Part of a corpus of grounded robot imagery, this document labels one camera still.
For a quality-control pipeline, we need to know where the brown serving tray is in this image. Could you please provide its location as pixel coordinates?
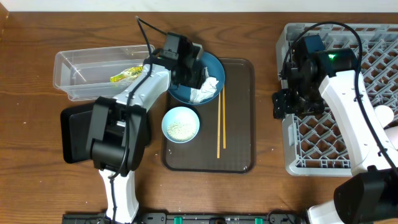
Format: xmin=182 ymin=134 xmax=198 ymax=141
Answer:
xmin=162 ymin=58 xmax=256 ymax=174

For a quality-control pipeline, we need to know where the black tray bin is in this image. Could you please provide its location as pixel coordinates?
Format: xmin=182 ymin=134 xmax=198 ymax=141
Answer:
xmin=60 ymin=93 xmax=152 ymax=164

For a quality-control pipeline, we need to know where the white cup pink inside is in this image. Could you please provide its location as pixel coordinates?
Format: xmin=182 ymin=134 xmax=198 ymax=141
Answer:
xmin=385 ymin=126 xmax=398 ymax=150

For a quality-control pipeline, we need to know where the yellow snack wrapper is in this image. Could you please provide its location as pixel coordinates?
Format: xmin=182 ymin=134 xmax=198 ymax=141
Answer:
xmin=109 ymin=65 xmax=143 ymax=83

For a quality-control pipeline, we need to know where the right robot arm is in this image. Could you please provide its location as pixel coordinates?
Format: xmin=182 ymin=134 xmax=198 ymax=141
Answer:
xmin=272 ymin=47 xmax=397 ymax=223

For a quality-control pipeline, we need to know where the light blue small bowl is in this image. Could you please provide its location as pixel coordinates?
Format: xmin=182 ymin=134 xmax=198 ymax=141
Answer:
xmin=162 ymin=106 xmax=200 ymax=144

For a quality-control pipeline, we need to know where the grey dishwasher rack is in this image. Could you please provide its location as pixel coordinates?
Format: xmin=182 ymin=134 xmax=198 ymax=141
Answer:
xmin=275 ymin=23 xmax=397 ymax=177

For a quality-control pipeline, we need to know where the white tissue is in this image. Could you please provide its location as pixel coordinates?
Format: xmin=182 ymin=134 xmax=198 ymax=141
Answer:
xmin=189 ymin=67 xmax=219 ymax=104

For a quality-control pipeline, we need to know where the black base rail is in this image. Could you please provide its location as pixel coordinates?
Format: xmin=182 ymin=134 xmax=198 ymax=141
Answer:
xmin=62 ymin=213 xmax=306 ymax=224

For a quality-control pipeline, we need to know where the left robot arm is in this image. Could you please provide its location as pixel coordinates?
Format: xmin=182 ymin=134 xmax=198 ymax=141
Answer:
xmin=86 ymin=44 xmax=205 ymax=223

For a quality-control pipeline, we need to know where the clear plastic bin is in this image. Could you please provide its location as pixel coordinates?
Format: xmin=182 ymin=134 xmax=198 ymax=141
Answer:
xmin=53 ymin=45 xmax=149 ymax=101

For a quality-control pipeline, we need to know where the right wooden chopstick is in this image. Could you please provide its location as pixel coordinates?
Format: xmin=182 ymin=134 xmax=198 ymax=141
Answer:
xmin=221 ymin=86 xmax=226 ymax=149

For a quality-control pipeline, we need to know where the pile of rice grains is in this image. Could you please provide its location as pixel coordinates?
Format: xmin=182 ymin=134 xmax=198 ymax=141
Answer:
xmin=167 ymin=122 xmax=195 ymax=141

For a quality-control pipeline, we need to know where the wooden chopstick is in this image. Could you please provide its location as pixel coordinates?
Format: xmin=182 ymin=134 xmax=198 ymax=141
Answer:
xmin=221 ymin=86 xmax=226 ymax=149
xmin=216 ymin=94 xmax=221 ymax=159

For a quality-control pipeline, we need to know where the dark blue plate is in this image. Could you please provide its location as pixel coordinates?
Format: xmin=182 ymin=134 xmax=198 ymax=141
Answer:
xmin=169 ymin=52 xmax=225 ymax=105

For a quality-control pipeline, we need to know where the left wooden chopstick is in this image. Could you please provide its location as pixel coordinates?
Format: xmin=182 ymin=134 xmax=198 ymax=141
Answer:
xmin=216 ymin=94 xmax=221 ymax=159

